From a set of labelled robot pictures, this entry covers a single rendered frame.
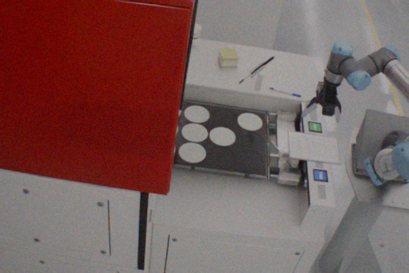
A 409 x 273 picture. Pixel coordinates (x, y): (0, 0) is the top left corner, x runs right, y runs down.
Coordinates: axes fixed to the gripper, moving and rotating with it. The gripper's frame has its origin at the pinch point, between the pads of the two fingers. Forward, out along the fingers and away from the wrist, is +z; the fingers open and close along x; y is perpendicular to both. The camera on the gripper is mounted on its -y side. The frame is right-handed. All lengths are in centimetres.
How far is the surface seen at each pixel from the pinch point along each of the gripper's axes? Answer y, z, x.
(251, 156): -11.6, 12.4, 24.8
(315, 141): -5.0, 6.0, 0.5
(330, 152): -9.9, 6.1, -5.1
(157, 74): -63, -60, 58
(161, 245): -43, 34, 54
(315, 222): -36.9, 16.6, -0.3
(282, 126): 9.9, 14.3, 11.6
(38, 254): -63, 22, 95
